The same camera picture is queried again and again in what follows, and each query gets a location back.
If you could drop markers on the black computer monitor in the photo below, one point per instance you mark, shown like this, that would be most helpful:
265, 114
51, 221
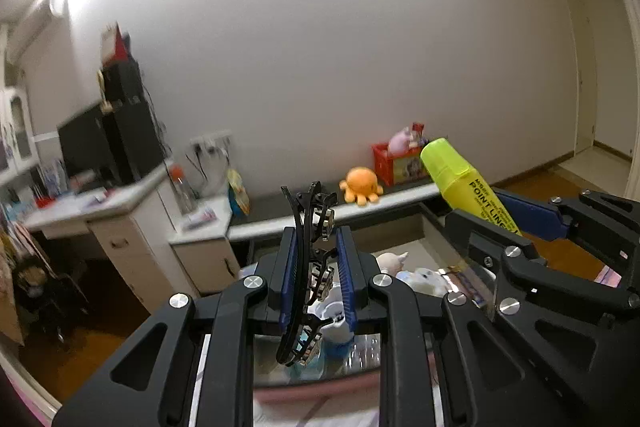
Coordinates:
82, 147

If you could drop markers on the white wardrobe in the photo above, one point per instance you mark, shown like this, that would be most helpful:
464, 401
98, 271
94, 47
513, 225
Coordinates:
632, 107

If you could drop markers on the clear bottle orange cap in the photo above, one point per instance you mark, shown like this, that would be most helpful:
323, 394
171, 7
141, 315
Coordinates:
180, 189

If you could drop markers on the white round device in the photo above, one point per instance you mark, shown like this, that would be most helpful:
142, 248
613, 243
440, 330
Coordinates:
334, 314

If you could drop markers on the white door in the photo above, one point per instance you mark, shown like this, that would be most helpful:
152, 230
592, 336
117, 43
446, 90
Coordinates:
582, 82

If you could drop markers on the yellow blue snack bag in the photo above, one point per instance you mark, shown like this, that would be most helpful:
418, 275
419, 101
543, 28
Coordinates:
240, 192

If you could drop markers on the white desk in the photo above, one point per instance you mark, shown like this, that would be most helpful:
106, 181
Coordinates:
75, 212

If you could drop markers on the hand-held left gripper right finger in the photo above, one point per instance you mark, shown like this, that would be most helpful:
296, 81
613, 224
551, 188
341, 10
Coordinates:
347, 277

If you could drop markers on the pink storage box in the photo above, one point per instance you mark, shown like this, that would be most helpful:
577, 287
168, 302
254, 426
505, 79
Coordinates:
400, 232

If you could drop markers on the white glass-door cabinet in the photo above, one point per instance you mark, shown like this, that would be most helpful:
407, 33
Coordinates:
17, 132

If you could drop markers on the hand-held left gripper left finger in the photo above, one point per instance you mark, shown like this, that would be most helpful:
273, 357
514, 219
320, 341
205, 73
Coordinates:
287, 277

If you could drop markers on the orange octopus plush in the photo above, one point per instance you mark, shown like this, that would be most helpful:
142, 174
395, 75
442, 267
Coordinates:
361, 186

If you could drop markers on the low white black cabinet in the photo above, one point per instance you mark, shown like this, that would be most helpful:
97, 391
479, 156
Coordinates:
270, 209

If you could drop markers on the black rhinestone hair clip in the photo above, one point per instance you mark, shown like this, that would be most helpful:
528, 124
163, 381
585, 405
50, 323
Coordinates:
320, 277

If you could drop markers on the yellow highlighter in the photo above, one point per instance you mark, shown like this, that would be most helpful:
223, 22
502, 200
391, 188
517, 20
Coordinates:
455, 177

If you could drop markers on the small orange blue box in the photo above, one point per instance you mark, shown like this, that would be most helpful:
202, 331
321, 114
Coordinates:
472, 287

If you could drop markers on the small white side cabinet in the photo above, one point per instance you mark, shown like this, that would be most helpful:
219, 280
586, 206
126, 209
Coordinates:
200, 257

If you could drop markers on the black chair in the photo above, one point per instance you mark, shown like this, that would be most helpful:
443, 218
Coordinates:
47, 297

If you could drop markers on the red toy crate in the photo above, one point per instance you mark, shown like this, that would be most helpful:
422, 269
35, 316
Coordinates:
400, 169

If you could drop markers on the black speaker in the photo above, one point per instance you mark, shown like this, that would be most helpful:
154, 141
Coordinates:
124, 84

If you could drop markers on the white wall power outlet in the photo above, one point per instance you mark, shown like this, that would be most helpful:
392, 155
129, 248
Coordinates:
212, 142

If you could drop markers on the red desk calendar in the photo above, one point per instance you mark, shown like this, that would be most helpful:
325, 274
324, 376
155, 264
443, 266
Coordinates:
117, 44

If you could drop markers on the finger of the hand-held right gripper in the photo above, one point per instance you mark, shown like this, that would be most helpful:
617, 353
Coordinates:
480, 237
540, 217

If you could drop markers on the pink plush toy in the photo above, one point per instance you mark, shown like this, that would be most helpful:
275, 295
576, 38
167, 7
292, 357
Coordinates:
401, 141

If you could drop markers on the teal oval case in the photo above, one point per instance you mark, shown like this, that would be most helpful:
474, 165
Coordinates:
330, 359

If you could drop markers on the red toy packet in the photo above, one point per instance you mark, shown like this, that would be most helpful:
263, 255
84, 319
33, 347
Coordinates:
418, 132

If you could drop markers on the black computer tower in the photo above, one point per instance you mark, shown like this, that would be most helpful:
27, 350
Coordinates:
135, 142

